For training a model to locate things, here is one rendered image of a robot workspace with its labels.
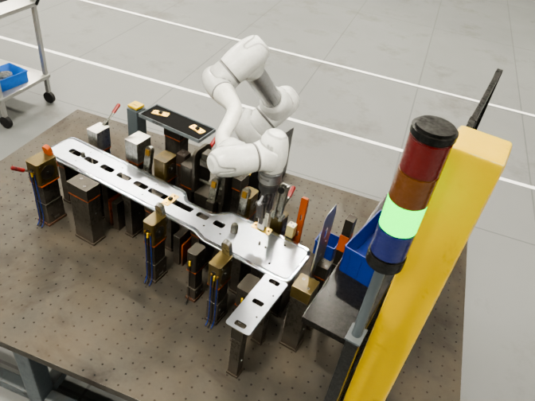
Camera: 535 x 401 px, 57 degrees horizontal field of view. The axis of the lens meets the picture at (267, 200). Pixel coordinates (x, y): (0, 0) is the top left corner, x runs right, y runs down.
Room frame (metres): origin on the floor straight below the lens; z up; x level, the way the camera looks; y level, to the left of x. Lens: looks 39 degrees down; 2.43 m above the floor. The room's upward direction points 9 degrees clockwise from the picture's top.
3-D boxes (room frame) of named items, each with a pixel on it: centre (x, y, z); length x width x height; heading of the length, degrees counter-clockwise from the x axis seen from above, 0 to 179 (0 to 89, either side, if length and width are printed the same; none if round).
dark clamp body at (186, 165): (1.89, 0.37, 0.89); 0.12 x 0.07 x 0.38; 155
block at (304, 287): (1.26, -0.19, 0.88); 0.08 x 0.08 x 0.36; 65
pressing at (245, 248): (1.69, 0.45, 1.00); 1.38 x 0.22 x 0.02; 65
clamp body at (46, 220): (1.75, 1.05, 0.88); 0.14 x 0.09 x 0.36; 155
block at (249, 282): (1.27, 0.02, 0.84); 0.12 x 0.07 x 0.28; 155
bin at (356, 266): (1.47, -0.46, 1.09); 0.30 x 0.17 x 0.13; 148
